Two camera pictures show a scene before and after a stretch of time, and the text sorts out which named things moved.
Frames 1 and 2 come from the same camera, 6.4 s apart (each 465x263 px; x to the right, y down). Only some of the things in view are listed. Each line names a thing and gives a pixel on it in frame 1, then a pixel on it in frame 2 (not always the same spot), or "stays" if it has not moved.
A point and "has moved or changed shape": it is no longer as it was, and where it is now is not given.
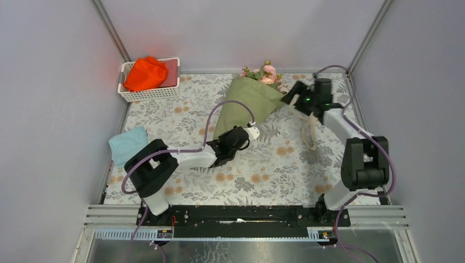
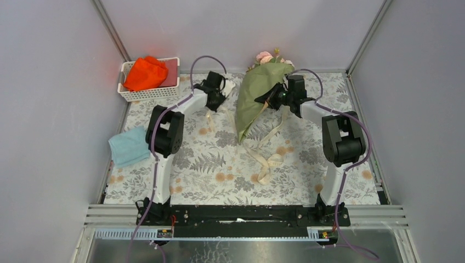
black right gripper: x=298 y=88 -> x=270 y=96
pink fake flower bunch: x=266 y=74 -> x=265 y=57
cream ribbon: x=308 y=131 -> x=264 y=175
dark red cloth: x=171 y=79 stays
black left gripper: x=222 y=136 -> x=221 y=97
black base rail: x=242 y=221 stays
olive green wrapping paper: x=262 y=98 has moved or changed shape
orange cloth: x=147 y=73 stays
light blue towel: x=124 y=144 stays
